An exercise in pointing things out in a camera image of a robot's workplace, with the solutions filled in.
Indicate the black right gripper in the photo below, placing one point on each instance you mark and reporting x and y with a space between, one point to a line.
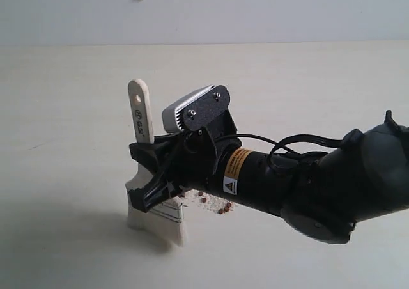
207 160

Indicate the brown seeds and crumbs pile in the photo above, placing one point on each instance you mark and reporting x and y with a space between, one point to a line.
207 202

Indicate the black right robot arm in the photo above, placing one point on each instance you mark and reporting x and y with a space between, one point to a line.
320 187

